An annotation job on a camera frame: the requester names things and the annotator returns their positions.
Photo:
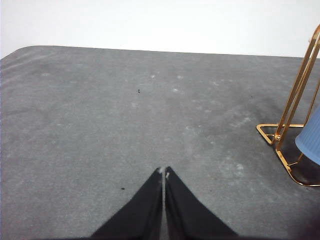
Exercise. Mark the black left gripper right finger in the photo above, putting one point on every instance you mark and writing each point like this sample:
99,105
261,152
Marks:
187,215

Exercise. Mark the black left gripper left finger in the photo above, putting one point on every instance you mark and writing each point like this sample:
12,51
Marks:
140,215

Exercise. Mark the blue ribbed plastic cup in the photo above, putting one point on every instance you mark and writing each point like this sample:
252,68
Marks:
310,140

